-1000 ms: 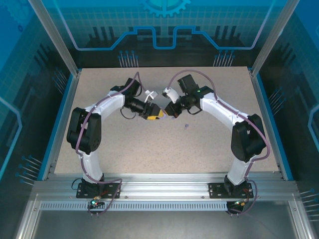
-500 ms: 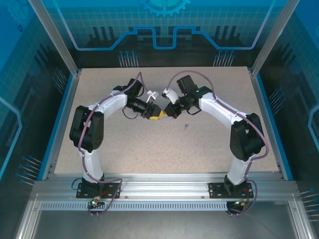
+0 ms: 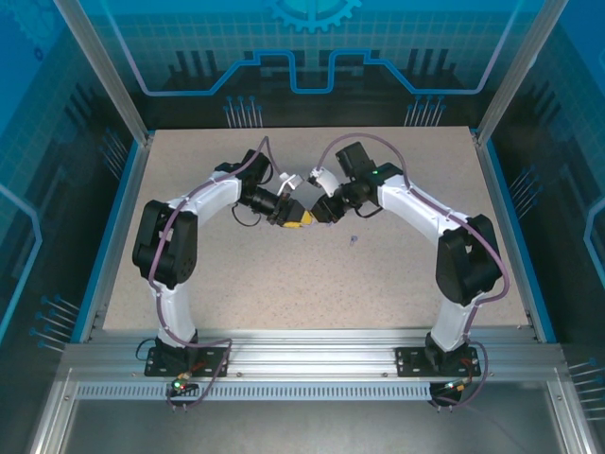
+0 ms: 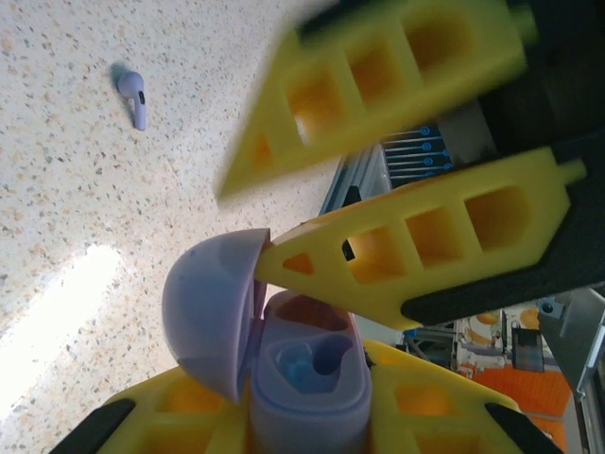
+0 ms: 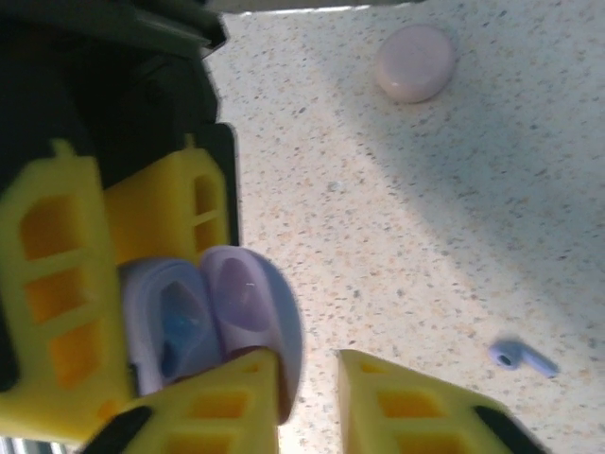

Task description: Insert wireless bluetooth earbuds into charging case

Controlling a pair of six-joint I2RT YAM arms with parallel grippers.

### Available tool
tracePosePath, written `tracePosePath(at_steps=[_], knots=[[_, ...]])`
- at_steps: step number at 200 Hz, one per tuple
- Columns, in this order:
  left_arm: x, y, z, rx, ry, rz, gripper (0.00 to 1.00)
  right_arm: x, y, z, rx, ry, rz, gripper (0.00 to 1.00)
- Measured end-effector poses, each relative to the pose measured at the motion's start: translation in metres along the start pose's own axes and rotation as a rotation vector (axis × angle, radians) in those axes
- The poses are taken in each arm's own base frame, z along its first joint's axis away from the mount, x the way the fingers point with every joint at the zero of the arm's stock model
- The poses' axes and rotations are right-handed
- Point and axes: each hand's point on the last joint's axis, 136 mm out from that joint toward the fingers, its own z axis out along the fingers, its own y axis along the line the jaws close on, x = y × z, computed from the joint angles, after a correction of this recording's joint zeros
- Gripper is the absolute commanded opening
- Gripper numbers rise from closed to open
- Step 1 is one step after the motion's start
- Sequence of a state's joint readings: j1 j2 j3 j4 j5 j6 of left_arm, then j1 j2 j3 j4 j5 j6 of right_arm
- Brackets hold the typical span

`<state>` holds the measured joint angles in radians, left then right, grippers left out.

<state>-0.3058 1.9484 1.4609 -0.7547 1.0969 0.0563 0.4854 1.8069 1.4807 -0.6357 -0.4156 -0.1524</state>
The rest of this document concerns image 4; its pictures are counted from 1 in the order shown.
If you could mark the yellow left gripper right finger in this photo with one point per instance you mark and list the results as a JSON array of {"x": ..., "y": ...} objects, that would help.
[{"x": 449, "y": 421}]

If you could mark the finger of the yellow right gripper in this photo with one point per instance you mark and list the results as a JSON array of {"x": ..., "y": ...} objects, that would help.
[
  {"x": 340, "y": 57},
  {"x": 392, "y": 293}
]

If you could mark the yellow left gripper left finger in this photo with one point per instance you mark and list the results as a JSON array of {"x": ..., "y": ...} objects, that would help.
[{"x": 156, "y": 425}]

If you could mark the purple earbud charging case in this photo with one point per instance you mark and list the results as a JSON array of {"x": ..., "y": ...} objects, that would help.
[{"x": 208, "y": 307}]

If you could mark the orange ribbed panel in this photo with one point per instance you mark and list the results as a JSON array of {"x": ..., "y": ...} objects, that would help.
[{"x": 520, "y": 397}]

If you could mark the aluminium table side rail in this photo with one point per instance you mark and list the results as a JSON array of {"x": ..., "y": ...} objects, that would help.
[{"x": 373, "y": 189}]

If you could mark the aluminium frame post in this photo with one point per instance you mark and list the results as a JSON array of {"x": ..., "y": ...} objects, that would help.
[{"x": 581, "y": 340}]

